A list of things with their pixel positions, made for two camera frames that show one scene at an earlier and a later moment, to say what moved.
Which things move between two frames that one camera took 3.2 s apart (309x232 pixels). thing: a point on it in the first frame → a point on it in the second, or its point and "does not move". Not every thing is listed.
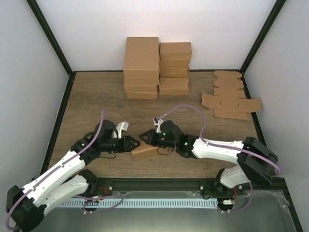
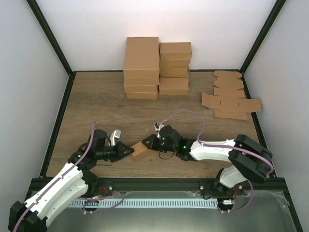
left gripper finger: (135, 142) → (128, 150)
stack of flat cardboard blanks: (227, 101) does not move
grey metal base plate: (270, 211) does not move
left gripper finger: (136, 145) → (129, 152)
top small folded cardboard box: (175, 51) does not move
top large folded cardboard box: (141, 57) does not move
